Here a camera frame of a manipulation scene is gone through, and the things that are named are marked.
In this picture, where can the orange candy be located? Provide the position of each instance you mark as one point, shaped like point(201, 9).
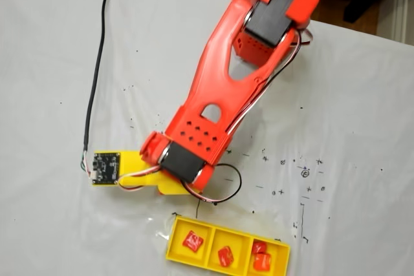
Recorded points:
point(192, 241)
point(226, 256)

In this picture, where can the white plastic table cover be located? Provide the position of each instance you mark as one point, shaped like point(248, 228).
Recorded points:
point(64, 62)

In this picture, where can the camera board on yellow mount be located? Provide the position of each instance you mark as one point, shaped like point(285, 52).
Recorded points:
point(105, 167)

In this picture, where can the red candy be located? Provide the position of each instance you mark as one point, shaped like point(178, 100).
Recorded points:
point(258, 246)
point(262, 261)

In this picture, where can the yellow three-compartment box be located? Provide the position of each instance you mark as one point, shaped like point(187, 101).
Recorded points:
point(210, 234)

